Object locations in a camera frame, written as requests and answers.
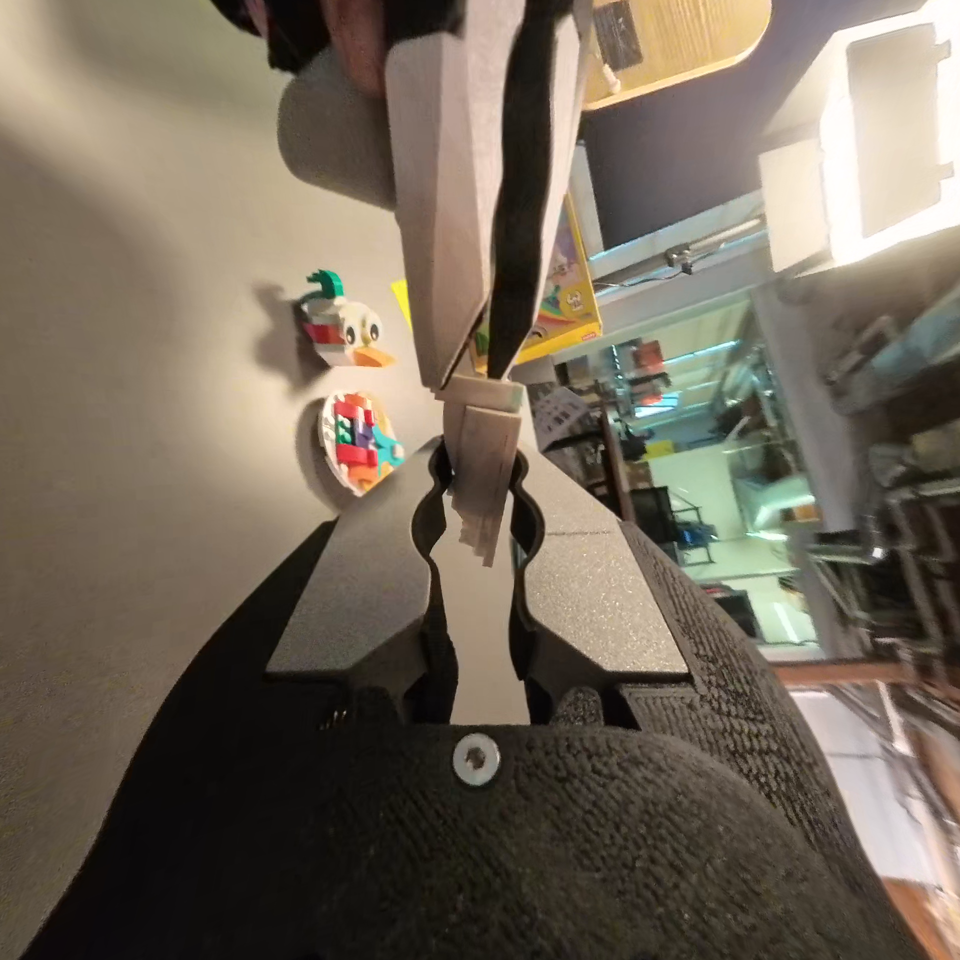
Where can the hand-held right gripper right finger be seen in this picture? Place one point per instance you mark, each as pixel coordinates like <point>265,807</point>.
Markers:
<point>600,600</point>

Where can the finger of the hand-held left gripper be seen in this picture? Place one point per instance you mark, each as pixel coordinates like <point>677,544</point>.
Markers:
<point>566,90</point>
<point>450,187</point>

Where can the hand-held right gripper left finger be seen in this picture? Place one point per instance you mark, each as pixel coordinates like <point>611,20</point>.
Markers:
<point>352,600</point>

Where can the round white lego base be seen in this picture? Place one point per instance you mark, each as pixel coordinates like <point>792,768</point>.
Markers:
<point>360,442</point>

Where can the white lego unicorn head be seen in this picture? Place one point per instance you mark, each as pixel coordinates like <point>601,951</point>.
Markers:
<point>345,330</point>

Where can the white lego wing plate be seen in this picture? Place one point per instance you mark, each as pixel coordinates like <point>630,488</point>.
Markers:
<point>480,450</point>

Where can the yellow lego box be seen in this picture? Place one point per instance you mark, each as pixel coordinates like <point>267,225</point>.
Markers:
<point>570,300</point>

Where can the person's left hand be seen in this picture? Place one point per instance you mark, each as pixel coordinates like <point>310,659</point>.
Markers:
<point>364,45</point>

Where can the beige book stand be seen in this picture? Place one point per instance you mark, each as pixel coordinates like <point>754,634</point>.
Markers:
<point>675,37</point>

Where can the yellow sticky note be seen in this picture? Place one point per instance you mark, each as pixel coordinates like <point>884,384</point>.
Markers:
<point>401,300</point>

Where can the dark monitor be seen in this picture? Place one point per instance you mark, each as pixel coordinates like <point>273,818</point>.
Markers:
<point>675,165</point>

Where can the printed paper sheet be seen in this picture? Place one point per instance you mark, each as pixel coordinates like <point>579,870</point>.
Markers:
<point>559,412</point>

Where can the light stand pole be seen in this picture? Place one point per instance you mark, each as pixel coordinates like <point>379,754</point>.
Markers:
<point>720,240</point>

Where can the ceiling light panel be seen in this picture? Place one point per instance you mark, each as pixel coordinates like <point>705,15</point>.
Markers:
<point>885,150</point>

